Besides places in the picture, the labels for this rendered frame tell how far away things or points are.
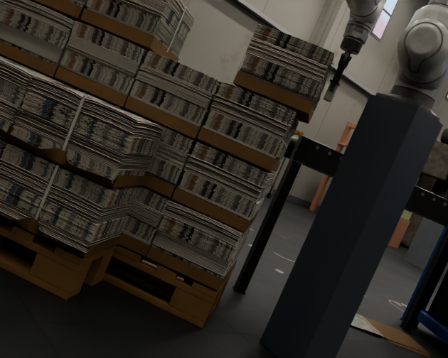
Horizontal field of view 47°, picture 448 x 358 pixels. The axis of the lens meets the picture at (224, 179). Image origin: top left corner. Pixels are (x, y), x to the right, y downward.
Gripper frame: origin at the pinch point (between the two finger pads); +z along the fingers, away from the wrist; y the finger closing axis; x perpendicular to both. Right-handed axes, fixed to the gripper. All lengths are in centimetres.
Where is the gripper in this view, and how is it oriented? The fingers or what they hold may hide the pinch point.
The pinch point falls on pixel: (331, 91)
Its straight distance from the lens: 199.7
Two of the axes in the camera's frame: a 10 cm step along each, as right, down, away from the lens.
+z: -4.0, 9.2, 0.8
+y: -1.5, 0.2, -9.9
